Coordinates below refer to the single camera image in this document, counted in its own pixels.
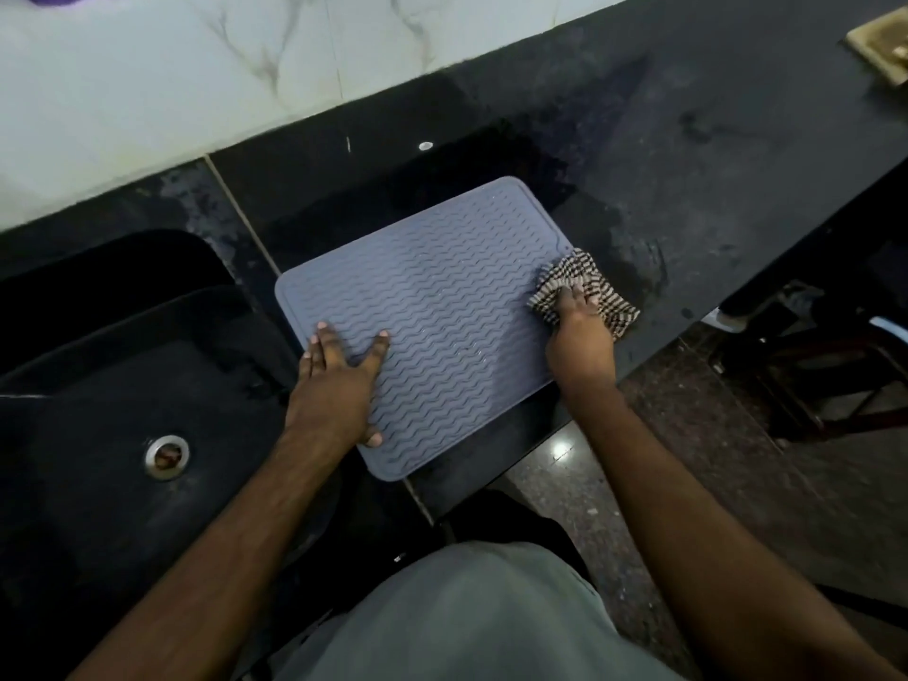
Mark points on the dark metal rack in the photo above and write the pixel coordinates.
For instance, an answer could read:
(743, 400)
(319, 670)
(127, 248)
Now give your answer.
(816, 375)

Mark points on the person's grey shirt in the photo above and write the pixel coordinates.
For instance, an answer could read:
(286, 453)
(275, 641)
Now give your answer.
(468, 624)

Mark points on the checkered cleaning cloth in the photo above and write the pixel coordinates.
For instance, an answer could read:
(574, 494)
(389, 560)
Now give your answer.
(610, 304)

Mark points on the beige tray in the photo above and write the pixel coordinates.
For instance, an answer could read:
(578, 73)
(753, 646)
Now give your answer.
(883, 42)

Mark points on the grey silicone mat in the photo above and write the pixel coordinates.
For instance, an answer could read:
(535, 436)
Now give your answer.
(440, 312)

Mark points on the person's right hand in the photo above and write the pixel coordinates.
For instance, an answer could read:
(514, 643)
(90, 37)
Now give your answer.
(582, 347)

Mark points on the metal sink drain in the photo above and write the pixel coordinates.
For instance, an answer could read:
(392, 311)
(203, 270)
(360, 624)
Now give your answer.
(167, 457)

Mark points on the black stone sink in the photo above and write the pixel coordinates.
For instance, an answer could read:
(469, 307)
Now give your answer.
(106, 503)

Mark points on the person's left hand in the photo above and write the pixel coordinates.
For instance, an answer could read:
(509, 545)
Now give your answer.
(333, 397)

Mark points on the person's right forearm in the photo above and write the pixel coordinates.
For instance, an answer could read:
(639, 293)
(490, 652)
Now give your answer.
(709, 560)

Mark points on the white shoe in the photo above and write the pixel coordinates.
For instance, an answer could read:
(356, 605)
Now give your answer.
(727, 320)

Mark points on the person's black trousers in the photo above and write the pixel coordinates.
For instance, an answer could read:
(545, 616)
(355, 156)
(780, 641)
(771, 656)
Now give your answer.
(525, 517)

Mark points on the person's left forearm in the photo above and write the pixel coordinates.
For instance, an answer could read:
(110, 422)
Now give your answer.
(206, 560)

